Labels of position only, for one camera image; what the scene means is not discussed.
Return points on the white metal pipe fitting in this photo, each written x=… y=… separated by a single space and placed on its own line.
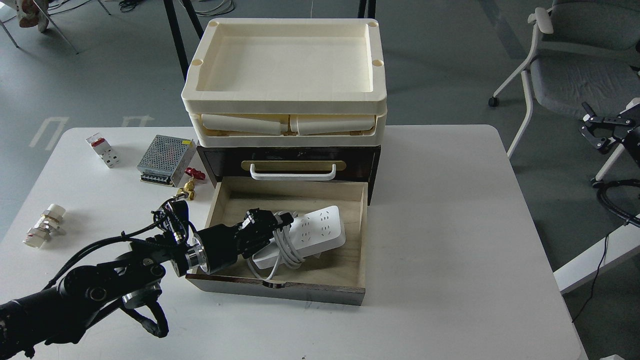
x=48 y=223

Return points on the brass valve red handle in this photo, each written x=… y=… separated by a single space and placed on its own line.
x=187 y=192

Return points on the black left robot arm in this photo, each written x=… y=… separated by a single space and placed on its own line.
x=124 y=272

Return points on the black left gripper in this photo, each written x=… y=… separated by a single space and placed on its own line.
x=222 y=244

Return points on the metal mesh power supply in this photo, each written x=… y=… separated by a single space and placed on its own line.
x=166 y=160

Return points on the cream plastic stacked tray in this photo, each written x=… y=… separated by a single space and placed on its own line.
x=283 y=82

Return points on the grey office chair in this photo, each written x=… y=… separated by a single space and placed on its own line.
x=561 y=81

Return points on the open wooden drawer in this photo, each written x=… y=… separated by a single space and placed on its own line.
x=337 y=276

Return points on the white red circuit breaker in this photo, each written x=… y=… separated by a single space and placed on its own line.
x=104 y=150

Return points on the white drawer handle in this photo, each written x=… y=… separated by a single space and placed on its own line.
x=297 y=177

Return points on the white side table edge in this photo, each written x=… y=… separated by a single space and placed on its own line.
x=620 y=245

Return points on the white power strip with cable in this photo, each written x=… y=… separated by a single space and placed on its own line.
x=308 y=235

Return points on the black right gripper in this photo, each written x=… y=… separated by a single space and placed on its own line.
x=619 y=127

